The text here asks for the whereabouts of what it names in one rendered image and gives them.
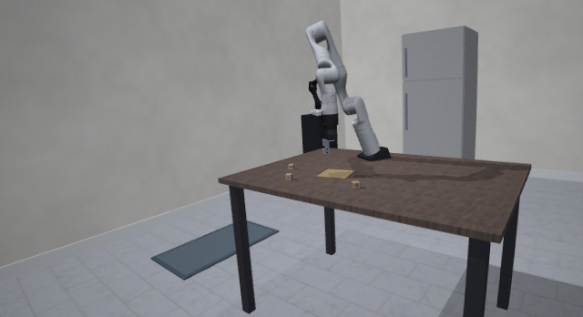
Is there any tan flat mat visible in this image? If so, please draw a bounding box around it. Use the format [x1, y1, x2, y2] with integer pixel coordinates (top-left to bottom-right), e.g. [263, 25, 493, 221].
[318, 169, 355, 179]

